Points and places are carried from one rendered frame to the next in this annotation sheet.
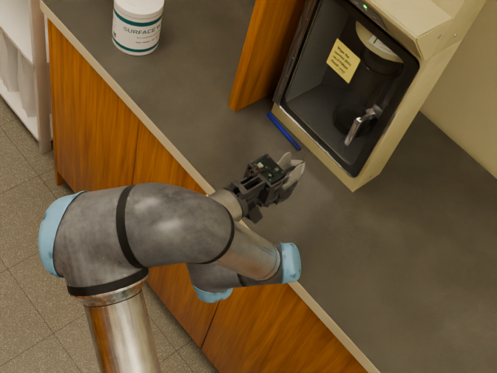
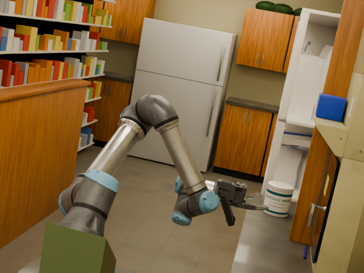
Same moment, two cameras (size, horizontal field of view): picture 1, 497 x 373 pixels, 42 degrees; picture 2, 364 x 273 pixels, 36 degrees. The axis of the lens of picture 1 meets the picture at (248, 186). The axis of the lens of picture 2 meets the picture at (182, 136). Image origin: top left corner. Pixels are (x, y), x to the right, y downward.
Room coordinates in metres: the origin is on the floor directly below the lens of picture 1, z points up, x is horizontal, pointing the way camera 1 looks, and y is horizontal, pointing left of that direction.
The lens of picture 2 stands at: (-0.24, -1.80, 1.75)
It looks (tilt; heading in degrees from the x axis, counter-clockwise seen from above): 11 degrees down; 66
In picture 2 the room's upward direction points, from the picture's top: 11 degrees clockwise
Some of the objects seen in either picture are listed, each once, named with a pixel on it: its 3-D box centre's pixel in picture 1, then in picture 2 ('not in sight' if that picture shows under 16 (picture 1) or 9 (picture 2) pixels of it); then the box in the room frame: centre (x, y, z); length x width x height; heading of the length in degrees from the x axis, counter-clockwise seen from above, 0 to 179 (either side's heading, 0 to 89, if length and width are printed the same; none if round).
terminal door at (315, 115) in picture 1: (338, 85); (323, 203); (1.16, -0.12, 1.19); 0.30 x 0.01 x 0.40; 57
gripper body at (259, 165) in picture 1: (254, 188); (230, 193); (0.80, -0.01, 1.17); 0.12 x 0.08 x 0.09; 147
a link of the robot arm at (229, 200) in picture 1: (222, 207); (209, 190); (0.74, 0.03, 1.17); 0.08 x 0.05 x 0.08; 57
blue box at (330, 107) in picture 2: not in sight; (330, 106); (1.18, 0.00, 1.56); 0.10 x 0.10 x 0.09; 57
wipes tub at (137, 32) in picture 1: (137, 19); (278, 198); (1.34, 0.44, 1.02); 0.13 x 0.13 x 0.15
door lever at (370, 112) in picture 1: (358, 127); (315, 215); (1.08, -0.19, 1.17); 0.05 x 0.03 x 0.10; 147
